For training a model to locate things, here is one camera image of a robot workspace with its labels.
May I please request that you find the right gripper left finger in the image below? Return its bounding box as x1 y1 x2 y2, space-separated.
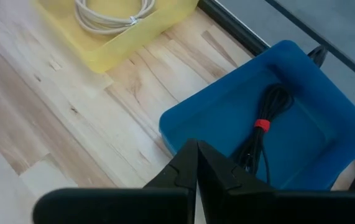
32 139 198 224

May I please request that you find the yellow plastic bin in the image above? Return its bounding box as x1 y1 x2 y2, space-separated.
32 0 200 74

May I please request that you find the black table clamp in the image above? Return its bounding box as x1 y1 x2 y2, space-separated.
307 44 329 68

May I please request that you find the blue plastic bin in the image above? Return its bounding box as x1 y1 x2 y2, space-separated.
159 39 355 191

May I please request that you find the beige HDMI cable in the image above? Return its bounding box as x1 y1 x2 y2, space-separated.
73 0 156 35

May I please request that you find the black cable red tie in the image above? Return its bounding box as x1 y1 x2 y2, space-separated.
231 82 295 186

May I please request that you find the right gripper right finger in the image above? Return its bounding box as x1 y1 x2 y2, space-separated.
197 140 355 224

